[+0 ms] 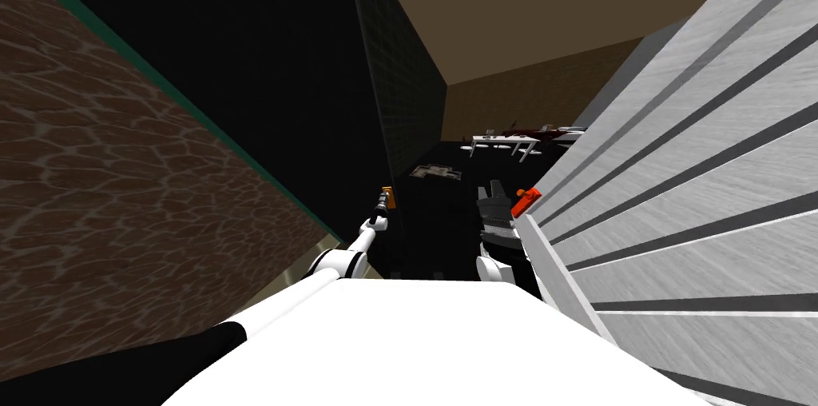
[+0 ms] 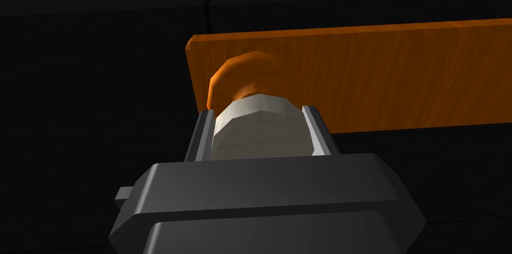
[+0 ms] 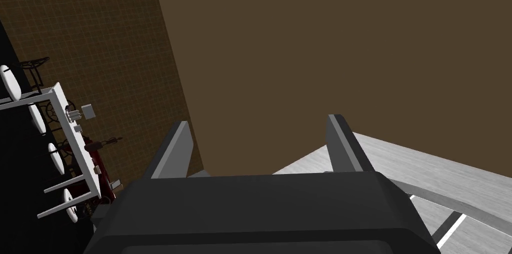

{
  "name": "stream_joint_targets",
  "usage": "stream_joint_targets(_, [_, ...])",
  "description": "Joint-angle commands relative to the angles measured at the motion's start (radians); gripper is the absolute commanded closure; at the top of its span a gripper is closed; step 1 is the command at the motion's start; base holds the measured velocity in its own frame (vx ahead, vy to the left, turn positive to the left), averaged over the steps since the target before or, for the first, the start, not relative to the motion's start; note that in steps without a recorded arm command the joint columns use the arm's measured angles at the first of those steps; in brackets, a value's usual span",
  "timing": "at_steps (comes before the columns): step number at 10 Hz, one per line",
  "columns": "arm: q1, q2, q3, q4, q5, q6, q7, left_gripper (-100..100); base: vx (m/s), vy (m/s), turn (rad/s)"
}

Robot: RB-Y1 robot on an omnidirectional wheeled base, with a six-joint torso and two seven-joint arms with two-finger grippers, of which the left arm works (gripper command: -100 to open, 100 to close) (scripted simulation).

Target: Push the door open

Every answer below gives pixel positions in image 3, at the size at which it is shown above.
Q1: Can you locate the white round stool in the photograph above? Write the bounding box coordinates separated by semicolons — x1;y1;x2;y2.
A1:
0;64;23;102
28;103;47;136
63;188;79;224
47;142;66;176

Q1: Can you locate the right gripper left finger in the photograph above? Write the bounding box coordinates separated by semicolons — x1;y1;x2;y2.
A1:
143;120;195;180

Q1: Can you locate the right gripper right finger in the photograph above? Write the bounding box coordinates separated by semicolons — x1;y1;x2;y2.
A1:
325;113;376;174

